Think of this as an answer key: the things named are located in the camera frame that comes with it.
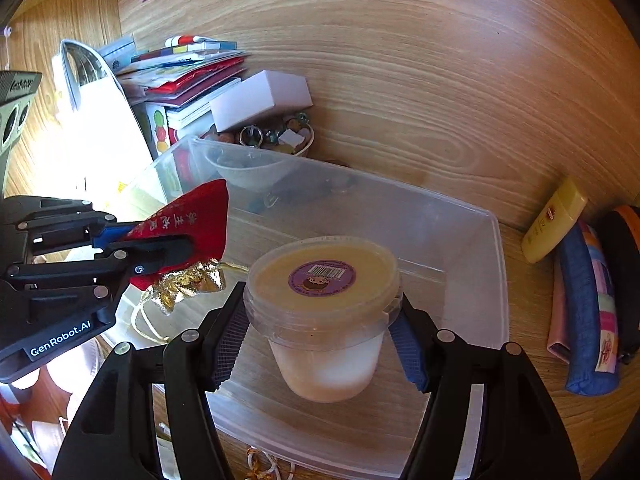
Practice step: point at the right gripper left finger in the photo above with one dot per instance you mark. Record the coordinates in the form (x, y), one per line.
(112, 435)

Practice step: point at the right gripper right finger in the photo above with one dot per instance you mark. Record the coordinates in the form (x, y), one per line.
(488, 413)

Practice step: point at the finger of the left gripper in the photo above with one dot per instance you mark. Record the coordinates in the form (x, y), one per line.
(150, 256)
(117, 236)

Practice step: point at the red and gold pouch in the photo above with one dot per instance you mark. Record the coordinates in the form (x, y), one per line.
(199, 218)

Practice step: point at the cream jar with lid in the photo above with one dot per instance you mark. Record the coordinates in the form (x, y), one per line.
(324, 305)

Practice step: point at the pink wallet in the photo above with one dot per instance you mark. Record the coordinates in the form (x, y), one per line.
(558, 342)

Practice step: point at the blue patchwork pencil case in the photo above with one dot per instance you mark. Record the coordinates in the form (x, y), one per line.
(591, 314)

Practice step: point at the fruit pattern box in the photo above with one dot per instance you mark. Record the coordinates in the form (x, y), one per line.
(159, 128)

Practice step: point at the white bowl of trinkets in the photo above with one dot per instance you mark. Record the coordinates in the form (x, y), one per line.
(262, 155)

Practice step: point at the stack of books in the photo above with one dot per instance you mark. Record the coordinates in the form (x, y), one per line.
(184, 76)

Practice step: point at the small white box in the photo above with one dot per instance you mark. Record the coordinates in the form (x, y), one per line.
(264, 94)

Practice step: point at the yellow cosmetic tube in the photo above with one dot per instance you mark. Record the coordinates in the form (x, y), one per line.
(554, 221)

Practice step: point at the black orange round case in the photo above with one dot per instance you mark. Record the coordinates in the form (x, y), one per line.
(618, 234)

